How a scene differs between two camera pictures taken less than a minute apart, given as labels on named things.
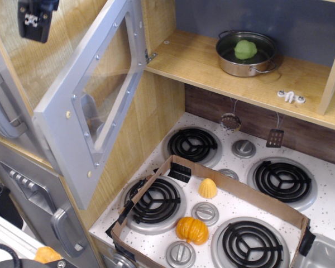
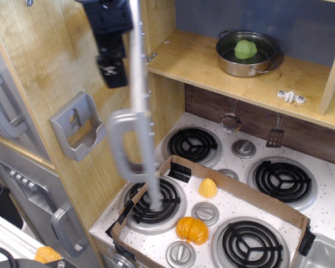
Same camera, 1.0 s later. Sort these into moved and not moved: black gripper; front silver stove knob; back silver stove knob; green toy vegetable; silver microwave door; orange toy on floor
Moved: silver microwave door; black gripper
Not moved: green toy vegetable; front silver stove knob; orange toy on floor; back silver stove knob
